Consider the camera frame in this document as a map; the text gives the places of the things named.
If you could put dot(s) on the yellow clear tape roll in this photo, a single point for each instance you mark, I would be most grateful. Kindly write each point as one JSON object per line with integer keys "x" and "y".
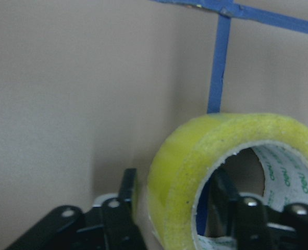
{"x": 188, "y": 157}

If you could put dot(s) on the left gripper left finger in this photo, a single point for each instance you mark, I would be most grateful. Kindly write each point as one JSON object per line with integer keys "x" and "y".
{"x": 127, "y": 196}

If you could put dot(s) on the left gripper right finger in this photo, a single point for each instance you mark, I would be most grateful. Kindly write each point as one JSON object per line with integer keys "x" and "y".
{"x": 222, "y": 199}

